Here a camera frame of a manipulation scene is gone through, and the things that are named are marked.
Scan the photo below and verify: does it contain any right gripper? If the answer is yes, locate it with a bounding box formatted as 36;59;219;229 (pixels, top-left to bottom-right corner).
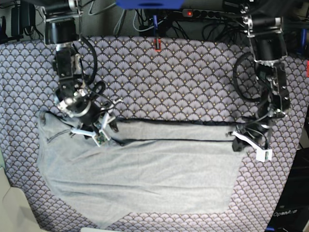
56;93;119;133

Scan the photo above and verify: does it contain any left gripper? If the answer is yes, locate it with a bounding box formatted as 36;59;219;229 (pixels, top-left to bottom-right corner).
232;116;273;152

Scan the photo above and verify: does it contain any light grey T-shirt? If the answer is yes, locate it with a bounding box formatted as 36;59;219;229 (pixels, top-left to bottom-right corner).
37;112;246;228

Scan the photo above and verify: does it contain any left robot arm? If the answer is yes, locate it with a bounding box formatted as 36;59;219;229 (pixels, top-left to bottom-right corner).
231;0;290;154

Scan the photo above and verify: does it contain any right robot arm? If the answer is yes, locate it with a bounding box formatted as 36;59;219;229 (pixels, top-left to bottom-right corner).
42;0;118;134

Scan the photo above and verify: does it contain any patterned blue fan tablecloth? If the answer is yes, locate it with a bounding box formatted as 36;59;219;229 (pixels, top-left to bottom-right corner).
0;37;309;232

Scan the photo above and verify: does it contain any black OpenArm box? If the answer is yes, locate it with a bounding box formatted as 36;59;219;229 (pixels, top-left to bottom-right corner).
265;148;309;232

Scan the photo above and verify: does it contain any red table clamp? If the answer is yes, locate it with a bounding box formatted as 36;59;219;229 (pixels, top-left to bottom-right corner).
154;38;161;52

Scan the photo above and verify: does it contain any beige chair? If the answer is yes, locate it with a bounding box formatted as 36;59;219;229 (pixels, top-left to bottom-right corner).
0;168;41;232

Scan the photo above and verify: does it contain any black power strip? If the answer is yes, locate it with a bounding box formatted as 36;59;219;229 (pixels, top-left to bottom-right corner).
174;9;229;21

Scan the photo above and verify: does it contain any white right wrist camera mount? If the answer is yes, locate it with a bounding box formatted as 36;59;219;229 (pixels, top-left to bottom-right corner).
70;99;123;146

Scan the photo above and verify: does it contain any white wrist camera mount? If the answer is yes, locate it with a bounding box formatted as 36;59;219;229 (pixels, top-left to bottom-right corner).
70;99;123;146
226;130;273;162

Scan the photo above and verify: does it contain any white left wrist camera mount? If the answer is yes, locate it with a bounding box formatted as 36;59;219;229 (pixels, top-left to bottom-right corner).
226;130;273;162

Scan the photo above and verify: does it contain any blue camera mount bracket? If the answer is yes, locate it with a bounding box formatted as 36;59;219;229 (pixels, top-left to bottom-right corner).
116;0;184;10

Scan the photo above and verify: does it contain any blue post right edge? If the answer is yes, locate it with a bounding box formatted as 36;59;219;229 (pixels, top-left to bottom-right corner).
297;29;307;55

